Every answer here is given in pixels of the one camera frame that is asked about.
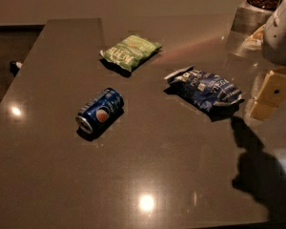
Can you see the blue chip bag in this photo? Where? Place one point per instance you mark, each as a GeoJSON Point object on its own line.
{"type": "Point", "coordinates": [204, 90]}

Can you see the jar of coffee beans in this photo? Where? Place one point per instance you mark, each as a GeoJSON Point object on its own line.
{"type": "Point", "coordinates": [247, 28]}

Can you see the blue pepsi can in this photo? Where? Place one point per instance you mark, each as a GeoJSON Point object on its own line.
{"type": "Point", "coordinates": [98, 112]}

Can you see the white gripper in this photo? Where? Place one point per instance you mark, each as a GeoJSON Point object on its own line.
{"type": "Point", "coordinates": [280, 38]}

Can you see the green chip bag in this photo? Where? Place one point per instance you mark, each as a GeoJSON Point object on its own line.
{"type": "Point", "coordinates": [129, 53]}

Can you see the small black white object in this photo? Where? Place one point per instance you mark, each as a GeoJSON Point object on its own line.
{"type": "Point", "coordinates": [15, 67]}

